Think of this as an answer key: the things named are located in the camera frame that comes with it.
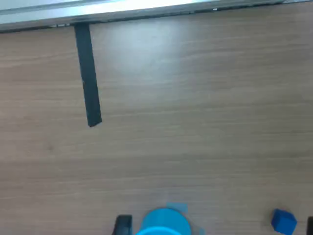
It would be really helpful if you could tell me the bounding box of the black tape strip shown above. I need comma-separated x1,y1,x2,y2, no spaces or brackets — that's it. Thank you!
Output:
74,23,103,127

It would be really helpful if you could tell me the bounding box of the blue cube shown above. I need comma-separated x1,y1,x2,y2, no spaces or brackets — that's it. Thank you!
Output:
270,208,298,233

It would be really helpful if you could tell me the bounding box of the aluminium robot base table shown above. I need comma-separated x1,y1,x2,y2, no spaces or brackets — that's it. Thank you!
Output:
0,0,313,34

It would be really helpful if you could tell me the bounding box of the blue plastic cup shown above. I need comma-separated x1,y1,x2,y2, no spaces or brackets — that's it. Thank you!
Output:
136,207,192,235

